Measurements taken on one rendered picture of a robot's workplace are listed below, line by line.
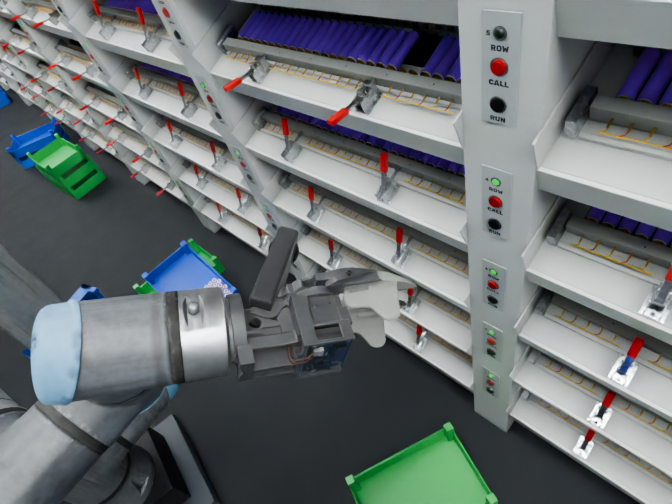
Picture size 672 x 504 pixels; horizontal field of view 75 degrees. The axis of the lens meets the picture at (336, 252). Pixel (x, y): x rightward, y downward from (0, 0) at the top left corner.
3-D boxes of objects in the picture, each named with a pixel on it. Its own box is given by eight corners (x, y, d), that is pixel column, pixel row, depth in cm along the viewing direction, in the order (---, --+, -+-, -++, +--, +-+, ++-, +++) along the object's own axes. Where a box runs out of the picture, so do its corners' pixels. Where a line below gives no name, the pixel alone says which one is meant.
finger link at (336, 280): (377, 298, 50) (303, 314, 48) (372, 286, 51) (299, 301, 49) (382, 273, 47) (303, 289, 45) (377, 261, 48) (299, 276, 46)
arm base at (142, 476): (93, 544, 106) (67, 536, 98) (76, 478, 118) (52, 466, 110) (164, 490, 111) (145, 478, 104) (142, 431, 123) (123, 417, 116)
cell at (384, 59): (410, 38, 68) (387, 72, 67) (401, 37, 69) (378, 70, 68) (406, 29, 66) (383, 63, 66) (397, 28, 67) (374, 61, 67)
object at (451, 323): (476, 359, 100) (462, 346, 89) (301, 253, 136) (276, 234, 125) (521, 285, 102) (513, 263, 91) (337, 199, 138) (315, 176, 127)
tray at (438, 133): (470, 167, 59) (454, 124, 52) (222, 87, 95) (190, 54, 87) (545, 50, 61) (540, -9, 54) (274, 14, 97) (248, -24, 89)
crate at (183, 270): (240, 296, 169) (236, 288, 161) (199, 334, 161) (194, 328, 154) (189, 249, 177) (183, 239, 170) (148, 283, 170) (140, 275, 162)
